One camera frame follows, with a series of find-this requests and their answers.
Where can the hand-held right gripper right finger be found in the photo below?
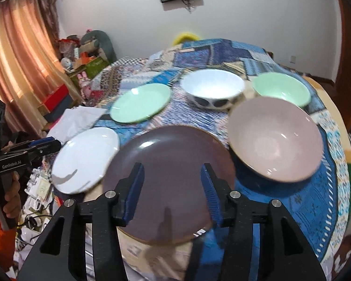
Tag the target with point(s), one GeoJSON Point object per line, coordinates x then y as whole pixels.
{"type": "Point", "coordinates": [209, 187]}

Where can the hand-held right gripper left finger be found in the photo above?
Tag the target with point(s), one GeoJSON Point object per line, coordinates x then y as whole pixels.
{"type": "Point", "coordinates": [136, 187]}

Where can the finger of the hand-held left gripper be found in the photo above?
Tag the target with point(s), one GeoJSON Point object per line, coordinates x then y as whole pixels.
{"type": "Point", "coordinates": [42, 141]}
{"type": "Point", "coordinates": [46, 149]}

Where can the dark purple plate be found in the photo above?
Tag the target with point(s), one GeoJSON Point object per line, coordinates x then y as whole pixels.
{"type": "Point", "coordinates": [169, 158]}

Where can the pink plate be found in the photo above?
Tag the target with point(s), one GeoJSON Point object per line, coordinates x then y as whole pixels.
{"type": "Point", "coordinates": [275, 140]}

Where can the green plate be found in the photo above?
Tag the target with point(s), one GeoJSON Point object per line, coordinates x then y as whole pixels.
{"type": "Point", "coordinates": [140, 102]}

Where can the white bowl with dark pattern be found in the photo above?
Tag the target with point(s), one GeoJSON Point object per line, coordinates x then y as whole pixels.
{"type": "Point", "coordinates": [210, 85]}

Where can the person's left hand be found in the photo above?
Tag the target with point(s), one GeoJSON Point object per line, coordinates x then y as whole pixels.
{"type": "Point", "coordinates": [13, 193]}

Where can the dark blue box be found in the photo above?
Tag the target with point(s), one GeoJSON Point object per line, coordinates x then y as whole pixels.
{"type": "Point", "coordinates": [61, 111]}

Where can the white plate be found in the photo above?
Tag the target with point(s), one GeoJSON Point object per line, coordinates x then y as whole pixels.
{"type": "Point", "coordinates": [84, 158]}

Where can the folded white cloth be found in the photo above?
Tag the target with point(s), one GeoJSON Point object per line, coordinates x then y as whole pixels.
{"type": "Point", "coordinates": [76, 120]}

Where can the red box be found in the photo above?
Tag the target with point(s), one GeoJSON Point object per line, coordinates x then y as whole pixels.
{"type": "Point", "coordinates": [55, 98]}

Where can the green box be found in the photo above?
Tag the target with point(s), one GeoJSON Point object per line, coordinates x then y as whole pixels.
{"type": "Point", "coordinates": [96, 66]}

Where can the orange curtain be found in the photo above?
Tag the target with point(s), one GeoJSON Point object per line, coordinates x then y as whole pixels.
{"type": "Point", "coordinates": [17, 49]}

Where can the cardboard box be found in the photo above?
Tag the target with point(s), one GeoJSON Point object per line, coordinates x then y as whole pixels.
{"type": "Point", "coordinates": [89, 46]}

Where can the green bowl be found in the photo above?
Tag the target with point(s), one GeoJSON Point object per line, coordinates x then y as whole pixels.
{"type": "Point", "coordinates": [280, 89]}

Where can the blue patchwork tablecloth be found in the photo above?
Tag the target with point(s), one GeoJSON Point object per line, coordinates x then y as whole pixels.
{"type": "Point", "coordinates": [193, 55]}

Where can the yellow chair back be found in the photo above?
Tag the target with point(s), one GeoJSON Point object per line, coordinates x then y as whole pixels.
{"type": "Point", "coordinates": [185, 36]}

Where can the brown wooden door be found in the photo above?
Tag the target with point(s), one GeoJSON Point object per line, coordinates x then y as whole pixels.
{"type": "Point", "coordinates": [349, 64]}

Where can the white wall outlet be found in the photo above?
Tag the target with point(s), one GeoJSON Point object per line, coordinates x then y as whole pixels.
{"type": "Point", "coordinates": [292, 59]}

